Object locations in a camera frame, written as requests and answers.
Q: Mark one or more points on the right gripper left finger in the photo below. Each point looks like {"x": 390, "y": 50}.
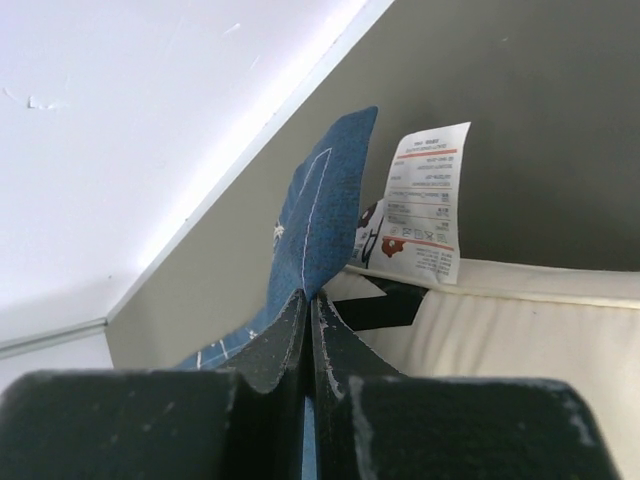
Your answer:
{"x": 114, "y": 424}

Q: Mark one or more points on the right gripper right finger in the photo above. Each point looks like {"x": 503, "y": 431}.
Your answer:
{"x": 373, "y": 422}

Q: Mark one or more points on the dark blue embroidered pillowcase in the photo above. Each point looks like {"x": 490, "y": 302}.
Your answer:
{"x": 320, "y": 210}

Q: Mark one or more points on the cream pillow with bear print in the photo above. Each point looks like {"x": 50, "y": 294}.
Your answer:
{"x": 510, "y": 320}

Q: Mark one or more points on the white pillow care label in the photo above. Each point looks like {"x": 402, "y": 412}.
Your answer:
{"x": 419, "y": 233}

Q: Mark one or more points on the left aluminium frame post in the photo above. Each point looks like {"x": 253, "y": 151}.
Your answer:
{"x": 27, "y": 344}

